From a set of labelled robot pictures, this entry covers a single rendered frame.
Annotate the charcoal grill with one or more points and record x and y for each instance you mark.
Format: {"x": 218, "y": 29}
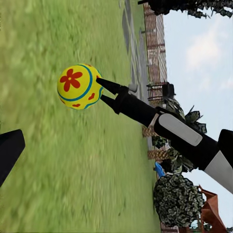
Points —
{"x": 167, "y": 91}

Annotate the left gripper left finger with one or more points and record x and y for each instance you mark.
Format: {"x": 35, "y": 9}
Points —
{"x": 11, "y": 146}

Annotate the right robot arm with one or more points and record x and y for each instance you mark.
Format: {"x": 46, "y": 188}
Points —
{"x": 196, "y": 146}

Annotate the easter egg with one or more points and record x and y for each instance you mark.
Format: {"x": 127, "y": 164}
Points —
{"x": 77, "y": 86}

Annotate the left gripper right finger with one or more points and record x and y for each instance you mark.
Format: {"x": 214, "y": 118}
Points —
{"x": 225, "y": 144}

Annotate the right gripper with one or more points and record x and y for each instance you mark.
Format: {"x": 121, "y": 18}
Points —
{"x": 124, "y": 102}

